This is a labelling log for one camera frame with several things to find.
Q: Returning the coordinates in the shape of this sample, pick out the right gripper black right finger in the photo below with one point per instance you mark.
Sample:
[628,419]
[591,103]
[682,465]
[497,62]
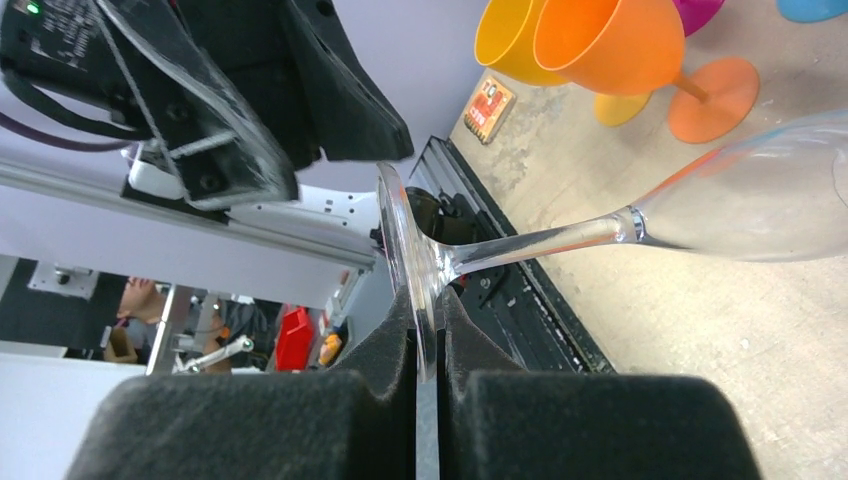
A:
[497,420]

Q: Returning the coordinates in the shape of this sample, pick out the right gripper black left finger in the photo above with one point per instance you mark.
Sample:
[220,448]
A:
[352,421]

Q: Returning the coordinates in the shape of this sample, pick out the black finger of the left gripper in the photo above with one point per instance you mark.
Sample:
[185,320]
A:
[209,136]
[353,119]

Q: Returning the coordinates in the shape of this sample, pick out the yellow wine glass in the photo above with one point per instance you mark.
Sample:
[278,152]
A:
[504,43]

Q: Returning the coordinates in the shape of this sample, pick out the orange wine glass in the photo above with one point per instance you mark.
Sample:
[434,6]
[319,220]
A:
[633,47]

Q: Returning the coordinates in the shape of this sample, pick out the pink wine glass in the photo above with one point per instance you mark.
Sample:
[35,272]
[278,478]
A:
[695,14]

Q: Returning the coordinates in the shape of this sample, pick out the clear wine glass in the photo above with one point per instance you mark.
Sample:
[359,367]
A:
[778,196]

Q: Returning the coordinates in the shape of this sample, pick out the light blue wine glass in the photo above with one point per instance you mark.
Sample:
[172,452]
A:
[811,11]

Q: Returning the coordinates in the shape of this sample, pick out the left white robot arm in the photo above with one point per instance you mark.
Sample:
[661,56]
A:
[54,59]

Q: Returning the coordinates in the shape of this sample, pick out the red bin in background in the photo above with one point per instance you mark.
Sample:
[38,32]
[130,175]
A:
[294,341]

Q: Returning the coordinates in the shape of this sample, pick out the orange small circuit board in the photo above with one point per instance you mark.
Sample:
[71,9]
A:
[487,109]

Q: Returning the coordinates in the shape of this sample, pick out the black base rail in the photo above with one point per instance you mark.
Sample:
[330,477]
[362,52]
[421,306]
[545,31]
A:
[516,305]

